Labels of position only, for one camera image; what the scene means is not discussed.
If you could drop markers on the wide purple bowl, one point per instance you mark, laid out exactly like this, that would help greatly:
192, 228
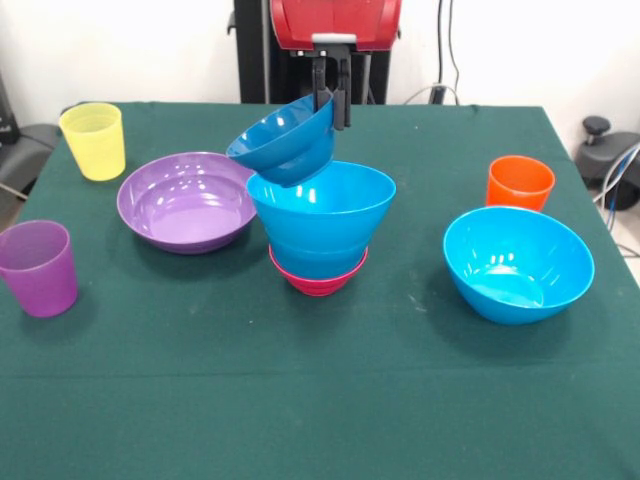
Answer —
180, 210

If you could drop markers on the black power plug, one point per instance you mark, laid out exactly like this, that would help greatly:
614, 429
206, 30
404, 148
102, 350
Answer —
438, 94

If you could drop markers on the large blue bowl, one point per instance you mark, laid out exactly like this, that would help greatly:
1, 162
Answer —
517, 270
330, 215

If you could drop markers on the grey padded chair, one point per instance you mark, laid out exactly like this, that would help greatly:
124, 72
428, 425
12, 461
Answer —
22, 150

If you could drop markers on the purple cup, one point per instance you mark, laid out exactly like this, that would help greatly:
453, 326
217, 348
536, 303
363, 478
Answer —
40, 275

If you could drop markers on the small red bowl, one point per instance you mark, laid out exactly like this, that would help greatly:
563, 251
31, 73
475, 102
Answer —
315, 285

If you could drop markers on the dark green tablecloth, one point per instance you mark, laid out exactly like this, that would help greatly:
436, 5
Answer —
310, 380

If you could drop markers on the small dark blue bowl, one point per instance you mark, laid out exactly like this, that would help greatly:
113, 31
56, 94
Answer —
285, 145

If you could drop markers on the orange cup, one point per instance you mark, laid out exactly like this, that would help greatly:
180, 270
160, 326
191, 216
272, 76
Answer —
520, 187

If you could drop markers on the yellow cup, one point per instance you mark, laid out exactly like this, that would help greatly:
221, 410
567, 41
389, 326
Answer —
95, 145

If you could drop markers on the dark grey chair base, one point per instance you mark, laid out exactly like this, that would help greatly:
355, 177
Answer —
605, 160

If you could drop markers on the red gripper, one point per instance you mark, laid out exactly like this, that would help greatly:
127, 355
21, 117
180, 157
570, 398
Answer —
335, 22

